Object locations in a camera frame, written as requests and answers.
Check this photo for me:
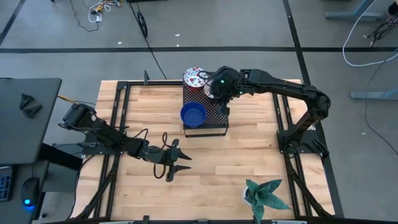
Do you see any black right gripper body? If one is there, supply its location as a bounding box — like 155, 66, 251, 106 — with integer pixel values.
217, 99, 231, 118

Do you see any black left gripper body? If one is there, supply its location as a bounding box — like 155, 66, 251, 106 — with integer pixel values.
146, 139, 180, 183

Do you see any small blue bowl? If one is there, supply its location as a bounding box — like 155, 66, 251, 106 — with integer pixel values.
180, 101, 208, 129

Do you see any red bowl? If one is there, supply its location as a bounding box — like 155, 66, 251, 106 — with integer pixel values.
182, 66, 206, 91

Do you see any black perforated metal rack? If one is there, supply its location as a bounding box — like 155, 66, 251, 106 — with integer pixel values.
182, 73, 230, 138

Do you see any white plant pot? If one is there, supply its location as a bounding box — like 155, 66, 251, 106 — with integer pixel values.
241, 185, 252, 206

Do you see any green artificial plant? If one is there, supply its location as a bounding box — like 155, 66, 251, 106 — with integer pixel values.
245, 178, 292, 224

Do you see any black desk support bar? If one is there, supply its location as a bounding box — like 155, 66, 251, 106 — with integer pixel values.
39, 143, 84, 171

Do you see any grey keyboard tray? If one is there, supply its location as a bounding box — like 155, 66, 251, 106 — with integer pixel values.
0, 163, 50, 224

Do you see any black computer mouse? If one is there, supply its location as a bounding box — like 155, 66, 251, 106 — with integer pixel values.
20, 177, 40, 208

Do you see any grey desk foot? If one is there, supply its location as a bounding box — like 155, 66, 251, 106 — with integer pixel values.
349, 86, 398, 101
325, 0, 388, 22

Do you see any grey side desk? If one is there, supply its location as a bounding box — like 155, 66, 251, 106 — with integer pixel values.
0, 77, 62, 166

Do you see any dark keyboard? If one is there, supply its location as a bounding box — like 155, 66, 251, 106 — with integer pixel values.
0, 174, 13, 202

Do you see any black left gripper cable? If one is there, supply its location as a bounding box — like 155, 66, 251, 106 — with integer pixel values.
132, 128, 170, 180

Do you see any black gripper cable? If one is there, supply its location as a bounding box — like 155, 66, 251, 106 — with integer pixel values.
197, 70, 217, 82
132, 128, 170, 180

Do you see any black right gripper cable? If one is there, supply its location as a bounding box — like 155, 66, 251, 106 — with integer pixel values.
197, 70, 217, 82

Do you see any black aluminium rig frame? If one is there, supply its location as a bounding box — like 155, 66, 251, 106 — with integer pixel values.
71, 79, 335, 224

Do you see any black cable sleeve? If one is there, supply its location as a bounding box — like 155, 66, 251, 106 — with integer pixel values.
73, 154, 121, 220
284, 154, 333, 217

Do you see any black floor cable with coil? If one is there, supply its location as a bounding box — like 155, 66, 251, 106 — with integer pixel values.
127, 1, 169, 80

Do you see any white floor cable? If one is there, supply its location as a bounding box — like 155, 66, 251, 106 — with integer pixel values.
341, 0, 398, 68

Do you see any thin black floor cable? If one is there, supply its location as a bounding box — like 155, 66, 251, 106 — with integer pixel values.
364, 52, 398, 156
68, 0, 100, 32

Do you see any white and yellow cable bundle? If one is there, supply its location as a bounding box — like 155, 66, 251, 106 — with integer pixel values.
88, 0, 122, 23

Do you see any black cable bundle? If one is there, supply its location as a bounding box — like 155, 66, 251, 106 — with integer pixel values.
366, 11, 398, 47

